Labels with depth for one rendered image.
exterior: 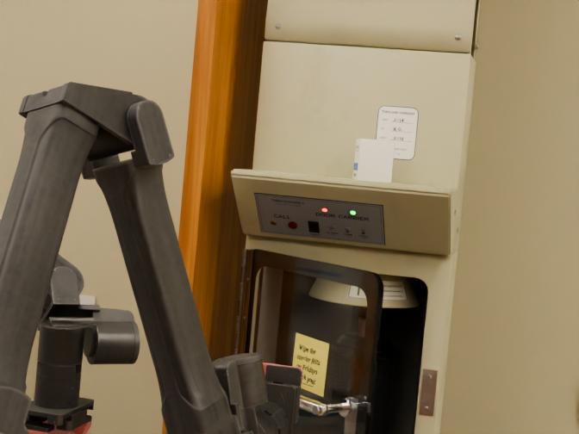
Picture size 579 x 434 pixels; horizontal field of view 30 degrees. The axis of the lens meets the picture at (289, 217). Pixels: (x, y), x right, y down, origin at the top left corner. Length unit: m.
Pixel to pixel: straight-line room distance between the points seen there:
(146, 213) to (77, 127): 0.13
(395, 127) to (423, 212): 0.16
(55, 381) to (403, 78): 0.68
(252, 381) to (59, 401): 0.28
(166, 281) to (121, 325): 0.27
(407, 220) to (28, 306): 0.67
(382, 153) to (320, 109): 0.15
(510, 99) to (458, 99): 0.44
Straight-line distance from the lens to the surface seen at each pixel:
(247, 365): 1.27
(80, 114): 1.13
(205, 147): 1.62
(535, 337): 2.07
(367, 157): 1.56
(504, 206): 2.06
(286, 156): 1.67
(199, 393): 1.21
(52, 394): 1.43
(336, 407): 1.49
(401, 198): 1.53
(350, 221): 1.59
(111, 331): 1.44
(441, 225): 1.56
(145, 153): 1.15
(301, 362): 1.57
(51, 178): 1.10
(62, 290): 1.43
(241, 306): 1.68
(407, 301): 1.70
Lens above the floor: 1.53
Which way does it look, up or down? 3 degrees down
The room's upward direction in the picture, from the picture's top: 5 degrees clockwise
